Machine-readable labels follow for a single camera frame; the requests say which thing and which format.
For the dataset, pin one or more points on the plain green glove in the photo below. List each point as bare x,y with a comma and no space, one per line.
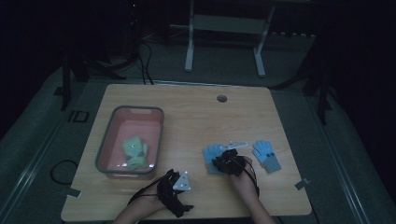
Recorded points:
144,157

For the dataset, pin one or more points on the plain blue glove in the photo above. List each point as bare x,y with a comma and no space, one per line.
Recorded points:
211,152

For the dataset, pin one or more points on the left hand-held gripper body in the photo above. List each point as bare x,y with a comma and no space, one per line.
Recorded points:
169,194

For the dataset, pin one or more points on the white power strip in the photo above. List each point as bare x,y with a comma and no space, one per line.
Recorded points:
292,33

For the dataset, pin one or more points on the grey tape piece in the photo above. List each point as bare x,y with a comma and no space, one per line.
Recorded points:
74,193
302,184

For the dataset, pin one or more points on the black tripod stand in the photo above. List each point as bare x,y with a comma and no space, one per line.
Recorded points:
320,87
77,68

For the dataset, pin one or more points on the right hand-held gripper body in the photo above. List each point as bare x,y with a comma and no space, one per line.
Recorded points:
234,163

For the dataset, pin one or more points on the person's right hand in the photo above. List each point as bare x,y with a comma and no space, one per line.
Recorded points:
246,182

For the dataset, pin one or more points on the green glove with face print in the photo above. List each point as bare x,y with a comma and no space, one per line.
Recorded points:
132,148

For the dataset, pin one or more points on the person's left hand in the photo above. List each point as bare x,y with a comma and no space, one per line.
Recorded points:
149,202

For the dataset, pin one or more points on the pink basin with grey rim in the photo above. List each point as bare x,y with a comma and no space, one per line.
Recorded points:
132,124

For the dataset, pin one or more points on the white metal stand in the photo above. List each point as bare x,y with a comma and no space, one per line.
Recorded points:
229,25

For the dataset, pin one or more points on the blue glove with dots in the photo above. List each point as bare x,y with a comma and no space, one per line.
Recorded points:
266,155

